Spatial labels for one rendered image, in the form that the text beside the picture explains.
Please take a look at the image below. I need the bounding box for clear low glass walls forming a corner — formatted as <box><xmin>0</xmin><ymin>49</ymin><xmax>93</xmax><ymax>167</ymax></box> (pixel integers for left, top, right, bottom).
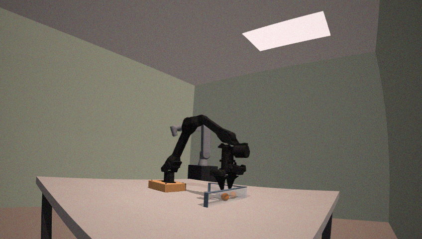
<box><xmin>208</xmin><ymin>183</ymin><xmax>247</xmax><ymax>207</ymax></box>

